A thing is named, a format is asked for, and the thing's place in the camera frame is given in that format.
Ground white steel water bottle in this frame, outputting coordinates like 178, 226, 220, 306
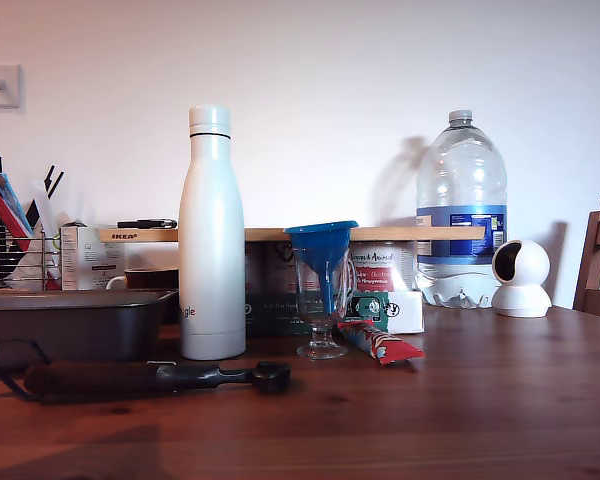
178, 104, 247, 361

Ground large clear plastic water bottle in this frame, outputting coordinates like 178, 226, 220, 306
415, 109, 509, 307

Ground brown wooden chair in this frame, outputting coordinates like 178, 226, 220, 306
572, 210, 600, 322

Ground light wooden board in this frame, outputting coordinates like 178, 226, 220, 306
98, 226, 486, 243

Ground green and white carton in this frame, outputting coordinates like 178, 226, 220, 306
344, 290, 425, 335

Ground tin can with red label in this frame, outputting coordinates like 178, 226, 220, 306
349, 240, 417, 294

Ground red patterned snack wrapper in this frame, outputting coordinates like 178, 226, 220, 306
333, 320, 426, 367

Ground blue plastic funnel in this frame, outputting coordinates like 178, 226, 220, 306
283, 219, 360, 317

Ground clear footed glass cup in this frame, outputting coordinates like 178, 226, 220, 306
293, 244, 359, 361

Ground dark green box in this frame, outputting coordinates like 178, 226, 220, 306
244, 293, 314, 337

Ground black pen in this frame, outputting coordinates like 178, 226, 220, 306
117, 218, 179, 230

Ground white printed carton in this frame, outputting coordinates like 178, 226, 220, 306
60, 224, 127, 292

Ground black baking pan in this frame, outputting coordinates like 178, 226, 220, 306
0, 289, 180, 362

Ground white flat strip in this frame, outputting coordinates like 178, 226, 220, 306
29, 180, 61, 236

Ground blue book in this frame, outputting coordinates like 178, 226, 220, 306
0, 172, 35, 236

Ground red book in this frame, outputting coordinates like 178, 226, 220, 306
0, 179, 35, 251

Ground white round security camera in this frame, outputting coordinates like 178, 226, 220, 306
490, 238, 553, 318

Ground black tool with wooden handle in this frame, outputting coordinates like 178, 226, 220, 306
23, 360, 292, 404

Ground black cord loop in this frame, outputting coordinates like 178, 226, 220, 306
0, 338, 51, 401

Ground white wall switch plate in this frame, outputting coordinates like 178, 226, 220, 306
0, 64, 25, 110

